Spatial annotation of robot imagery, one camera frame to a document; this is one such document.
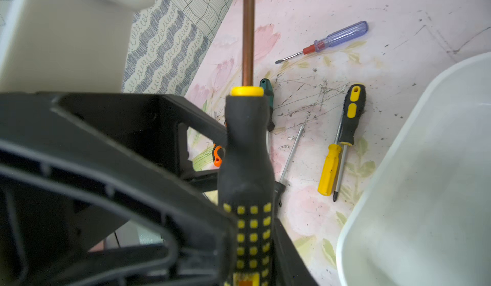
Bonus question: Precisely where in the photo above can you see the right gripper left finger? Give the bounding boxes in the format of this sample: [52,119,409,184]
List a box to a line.
[1,93,237,285]

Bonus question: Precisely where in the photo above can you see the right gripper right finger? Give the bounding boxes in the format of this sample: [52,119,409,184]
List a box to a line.
[272,218,318,286]

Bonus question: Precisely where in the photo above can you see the black handle yellow-end screwdriver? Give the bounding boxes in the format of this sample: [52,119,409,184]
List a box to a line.
[274,124,304,216]

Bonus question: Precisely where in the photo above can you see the black yellow-dotted brown-shaft screwdriver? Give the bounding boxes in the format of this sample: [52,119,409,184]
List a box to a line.
[218,0,274,285]

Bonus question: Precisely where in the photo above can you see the black yellow oval-grip screwdriver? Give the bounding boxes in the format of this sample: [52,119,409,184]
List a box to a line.
[333,83,366,202]

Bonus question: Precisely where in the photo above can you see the yellow handle screwdriver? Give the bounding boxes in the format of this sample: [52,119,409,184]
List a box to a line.
[317,116,343,196]

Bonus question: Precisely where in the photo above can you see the large orange black screwdriver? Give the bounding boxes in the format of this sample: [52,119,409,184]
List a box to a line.
[212,144,225,168]

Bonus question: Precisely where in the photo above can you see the white plastic storage box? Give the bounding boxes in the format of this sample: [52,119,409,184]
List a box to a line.
[336,53,490,285]

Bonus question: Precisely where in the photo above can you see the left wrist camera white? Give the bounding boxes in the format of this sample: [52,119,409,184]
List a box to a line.
[1,0,156,93]

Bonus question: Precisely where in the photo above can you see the green black handle screwdriver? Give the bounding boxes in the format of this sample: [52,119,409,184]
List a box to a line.
[260,78,275,132]

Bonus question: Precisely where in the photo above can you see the blue transparent handle screwdriver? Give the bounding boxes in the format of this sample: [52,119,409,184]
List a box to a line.
[275,21,369,65]

